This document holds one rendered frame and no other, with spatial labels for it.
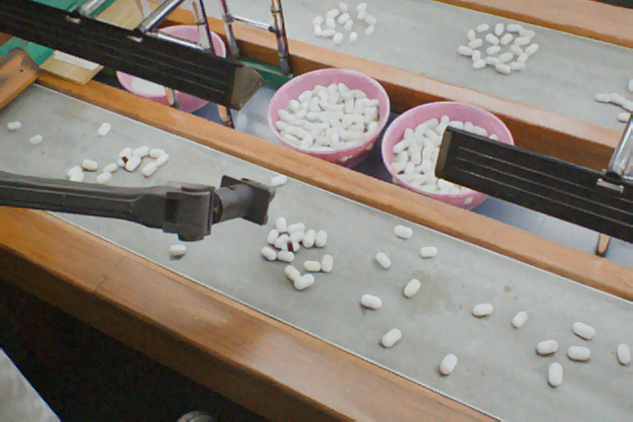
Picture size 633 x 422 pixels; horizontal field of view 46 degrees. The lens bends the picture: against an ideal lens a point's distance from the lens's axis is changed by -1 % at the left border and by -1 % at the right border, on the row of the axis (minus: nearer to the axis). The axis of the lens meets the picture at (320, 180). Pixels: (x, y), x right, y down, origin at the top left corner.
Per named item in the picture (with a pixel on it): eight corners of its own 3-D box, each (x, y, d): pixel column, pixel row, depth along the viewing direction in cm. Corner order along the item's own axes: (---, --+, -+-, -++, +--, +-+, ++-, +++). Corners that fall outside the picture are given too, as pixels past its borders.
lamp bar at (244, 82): (239, 113, 125) (231, 80, 120) (-11, 30, 150) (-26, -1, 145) (265, 84, 130) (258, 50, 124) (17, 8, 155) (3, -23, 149)
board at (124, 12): (83, 86, 179) (81, 82, 178) (40, 70, 185) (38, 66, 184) (167, 10, 197) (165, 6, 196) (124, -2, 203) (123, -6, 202)
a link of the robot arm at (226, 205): (218, 228, 121) (221, 194, 120) (183, 220, 124) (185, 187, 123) (240, 222, 128) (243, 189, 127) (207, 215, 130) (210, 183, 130)
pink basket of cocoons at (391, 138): (481, 243, 147) (484, 212, 140) (361, 200, 158) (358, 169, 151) (528, 154, 162) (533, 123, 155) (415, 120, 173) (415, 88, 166)
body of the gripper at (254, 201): (227, 173, 135) (204, 177, 129) (276, 190, 131) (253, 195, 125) (221, 207, 137) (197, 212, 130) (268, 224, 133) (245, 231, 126)
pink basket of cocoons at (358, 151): (385, 185, 160) (383, 154, 153) (263, 179, 165) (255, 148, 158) (396, 101, 178) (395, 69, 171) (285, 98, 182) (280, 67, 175)
